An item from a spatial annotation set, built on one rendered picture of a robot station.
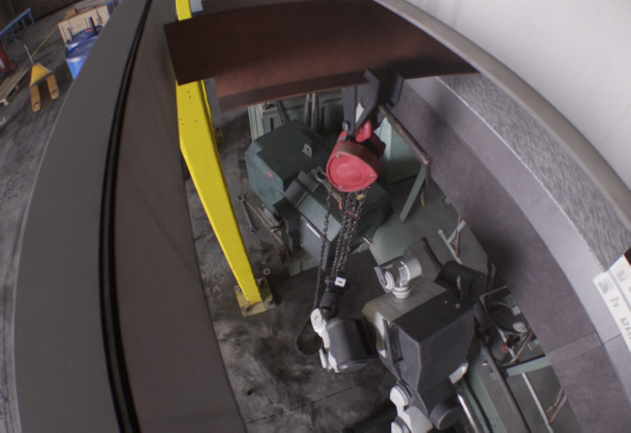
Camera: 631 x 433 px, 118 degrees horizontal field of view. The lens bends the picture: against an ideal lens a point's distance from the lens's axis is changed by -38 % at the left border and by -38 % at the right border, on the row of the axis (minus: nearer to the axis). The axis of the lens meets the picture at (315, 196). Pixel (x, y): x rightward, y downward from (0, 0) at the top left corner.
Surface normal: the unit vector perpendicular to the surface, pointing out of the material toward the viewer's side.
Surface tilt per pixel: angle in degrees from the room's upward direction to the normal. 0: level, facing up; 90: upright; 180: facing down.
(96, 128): 0
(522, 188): 78
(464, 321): 47
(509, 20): 90
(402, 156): 72
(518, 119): 30
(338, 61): 90
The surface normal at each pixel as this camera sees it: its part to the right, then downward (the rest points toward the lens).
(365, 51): 0.37, 0.75
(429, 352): 0.33, 0.12
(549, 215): -0.90, 0.14
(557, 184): -0.44, -0.39
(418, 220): 0.04, -0.61
